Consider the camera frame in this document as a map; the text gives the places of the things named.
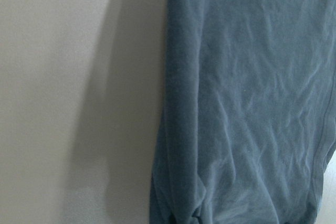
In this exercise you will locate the black printed t-shirt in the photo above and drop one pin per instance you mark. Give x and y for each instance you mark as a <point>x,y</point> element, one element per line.
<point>248,122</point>

